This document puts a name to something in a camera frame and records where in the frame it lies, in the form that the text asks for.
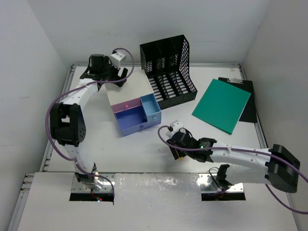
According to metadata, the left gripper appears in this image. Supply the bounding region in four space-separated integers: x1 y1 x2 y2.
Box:
101 57 127 88

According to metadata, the white drawer cabinet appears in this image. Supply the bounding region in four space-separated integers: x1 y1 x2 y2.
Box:
105 70 154 106

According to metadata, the pink drawer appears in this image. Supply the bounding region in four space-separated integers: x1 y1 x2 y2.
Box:
111 98 141 113

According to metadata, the light blue small drawer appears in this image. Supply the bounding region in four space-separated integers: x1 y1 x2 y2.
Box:
141 94 161 123

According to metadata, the purple wide drawer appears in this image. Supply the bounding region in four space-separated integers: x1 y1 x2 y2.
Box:
115 106 149 137

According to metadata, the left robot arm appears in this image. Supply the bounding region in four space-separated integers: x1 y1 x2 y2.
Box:
48 51 128 191

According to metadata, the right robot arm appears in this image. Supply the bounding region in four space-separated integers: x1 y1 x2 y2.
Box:
166 128 300 193

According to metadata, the black mesh file organizer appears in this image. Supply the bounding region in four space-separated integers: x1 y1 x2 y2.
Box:
140 35 197 110

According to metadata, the green notebook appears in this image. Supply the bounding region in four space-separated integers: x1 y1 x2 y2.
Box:
192 79 251 134

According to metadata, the black clipboard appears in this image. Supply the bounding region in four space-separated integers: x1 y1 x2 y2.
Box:
218 77 257 123

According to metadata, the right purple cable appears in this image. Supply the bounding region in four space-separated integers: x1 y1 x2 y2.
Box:
157 125 308 215

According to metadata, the purple cable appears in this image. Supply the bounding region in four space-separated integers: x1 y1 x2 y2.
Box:
157 125 308 215
45 48 135 193

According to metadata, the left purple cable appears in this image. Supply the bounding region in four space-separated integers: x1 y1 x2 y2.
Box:
45 48 135 193

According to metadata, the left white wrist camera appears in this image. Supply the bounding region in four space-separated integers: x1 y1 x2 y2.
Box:
109 52 126 68

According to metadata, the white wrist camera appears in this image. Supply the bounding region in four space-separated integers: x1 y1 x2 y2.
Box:
109 52 126 68
169 120 184 132

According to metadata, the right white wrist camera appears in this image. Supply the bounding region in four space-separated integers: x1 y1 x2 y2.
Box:
169 120 184 132

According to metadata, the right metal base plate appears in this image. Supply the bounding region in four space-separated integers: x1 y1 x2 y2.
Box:
197 173 244 194

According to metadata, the metal base plate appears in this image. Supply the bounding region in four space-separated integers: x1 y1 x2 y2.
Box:
71 173 116 193
197 173 244 194

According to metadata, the aluminium table frame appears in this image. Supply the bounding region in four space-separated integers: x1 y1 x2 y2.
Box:
18 65 296 231

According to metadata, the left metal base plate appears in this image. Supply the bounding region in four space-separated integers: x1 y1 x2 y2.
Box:
71 173 116 193

